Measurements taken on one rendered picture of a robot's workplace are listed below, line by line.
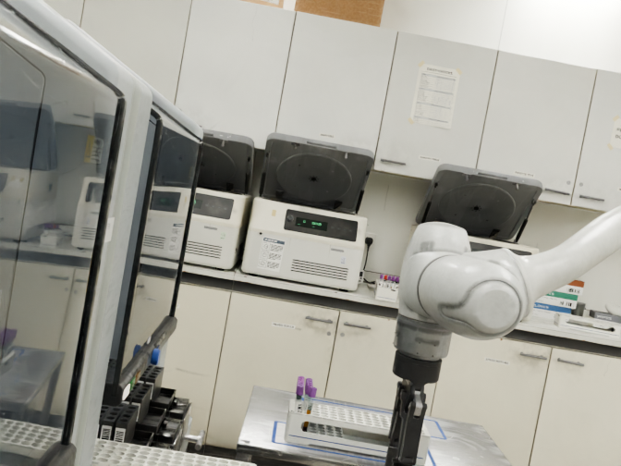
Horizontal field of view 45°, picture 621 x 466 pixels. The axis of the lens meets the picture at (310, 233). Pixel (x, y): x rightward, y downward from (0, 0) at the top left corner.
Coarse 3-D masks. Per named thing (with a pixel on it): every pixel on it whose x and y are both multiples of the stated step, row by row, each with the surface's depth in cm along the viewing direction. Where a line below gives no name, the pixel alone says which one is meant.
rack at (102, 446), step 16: (96, 448) 122; (112, 448) 124; (128, 448) 124; (144, 448) 126; (160, 448) 127; (96, 464) 116; (112, 464) 117; (128, 464) 119; (144, 464) 119; (160, 464) 121; (176, 464) 121; (192, 464) 122; (208, 464) 125; (224, 464) 125; (240, 464) 126
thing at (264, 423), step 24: (264, 408) 176; (360, 408) 190; (240, 432) 156; (264, 432) 159; (432, 432) 181; (456, 432) 184; (480, 432) 188; (240, 456) 150; (264, 456) 149; (288, 456) 150; (312, 456) 150; (336, 456) 152; (360, 456) 154; (432, 456) 163; (456, 456) 166; (480, 456) 169; (504, 456) 172
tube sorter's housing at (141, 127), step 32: (160, 96) 171; (128, 128) 100; (192, 128) 172; (128, 160) 101; (128, 192) 104; (128, 224) 108; (128, 256) 173; (96, 320) 101; (96, 352) 102; (96, 384) 106; (96, 416) 110
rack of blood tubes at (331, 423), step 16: (288, 416) 156; (304, 416) 155; (320, 416) 156; (336, 416) 158; (352, 416) 161; (368, 416) 163; (384, 416) 165; (288, 432) 155; (304, 432) 155; (320, 432) 157; (336, 432) 159; (352, 432) 165; (368, 432) 165; (384, 432) 155; (336, 448) 156; (352, 448) 156; (384, 448) 156
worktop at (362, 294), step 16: (192, 272) 347; (208, 272) 347; (224, 272) 349; (240, 272) 360; (288, 288) 349; (304, 288) 350; (320, 288) 351; (336, 288) 363; (368, 288) 386; (384, 304) 352; (544, 320) 388; (560, 336) 356; (576, 336) 356; (592, 336) 358
